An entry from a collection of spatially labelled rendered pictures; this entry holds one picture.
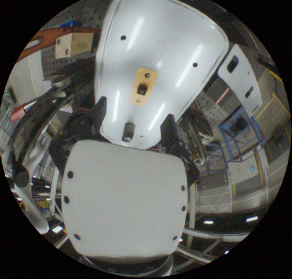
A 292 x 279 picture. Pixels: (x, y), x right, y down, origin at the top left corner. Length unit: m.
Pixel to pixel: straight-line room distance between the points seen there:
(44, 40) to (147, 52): 0.16
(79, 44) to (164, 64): 0.14
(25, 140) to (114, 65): 0.19
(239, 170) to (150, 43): 8.05
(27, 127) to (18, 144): 0.03
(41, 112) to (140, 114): 0.21
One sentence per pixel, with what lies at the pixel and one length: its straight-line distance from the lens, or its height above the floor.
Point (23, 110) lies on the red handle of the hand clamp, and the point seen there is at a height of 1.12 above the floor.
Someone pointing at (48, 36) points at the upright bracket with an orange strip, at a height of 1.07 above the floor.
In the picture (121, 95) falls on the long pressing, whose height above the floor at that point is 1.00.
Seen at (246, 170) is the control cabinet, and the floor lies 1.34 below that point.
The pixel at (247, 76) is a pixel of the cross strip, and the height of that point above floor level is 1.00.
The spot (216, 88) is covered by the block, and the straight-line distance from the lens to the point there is 0.26.
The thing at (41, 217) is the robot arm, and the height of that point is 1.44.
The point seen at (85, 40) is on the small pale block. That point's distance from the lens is 0.16.
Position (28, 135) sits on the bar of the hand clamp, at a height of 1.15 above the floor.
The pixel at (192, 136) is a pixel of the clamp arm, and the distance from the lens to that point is 0.24.
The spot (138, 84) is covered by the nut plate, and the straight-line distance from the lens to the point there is 0.18.
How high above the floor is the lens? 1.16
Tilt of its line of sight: 37 degrees down
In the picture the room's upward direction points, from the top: 176 degrees counter-clockwise
